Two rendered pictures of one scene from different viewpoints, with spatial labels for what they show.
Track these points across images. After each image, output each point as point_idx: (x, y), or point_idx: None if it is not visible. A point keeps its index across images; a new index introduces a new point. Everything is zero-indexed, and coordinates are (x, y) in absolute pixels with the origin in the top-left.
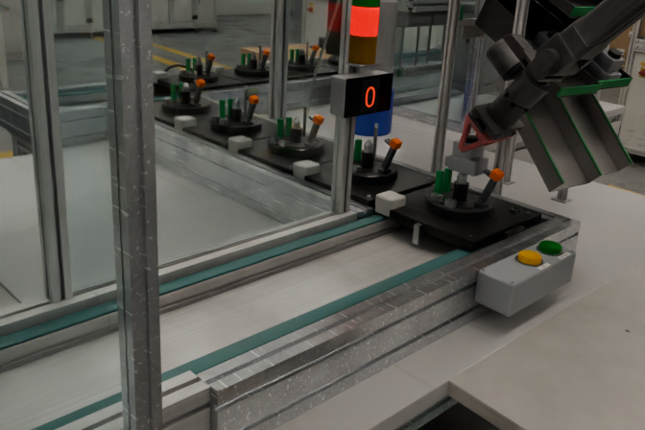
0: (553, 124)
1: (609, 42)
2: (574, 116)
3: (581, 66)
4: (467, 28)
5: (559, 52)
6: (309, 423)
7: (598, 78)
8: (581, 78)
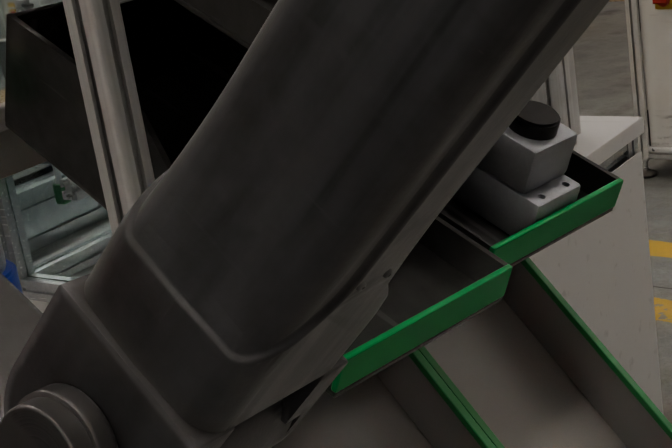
0: (392, 418)
1: (388, 281)
2: (471, 339)
3: (291, 413)
4: (5, 139)
5: (104, 405)
6: None
7: (502, 219)
8: (433, 248)
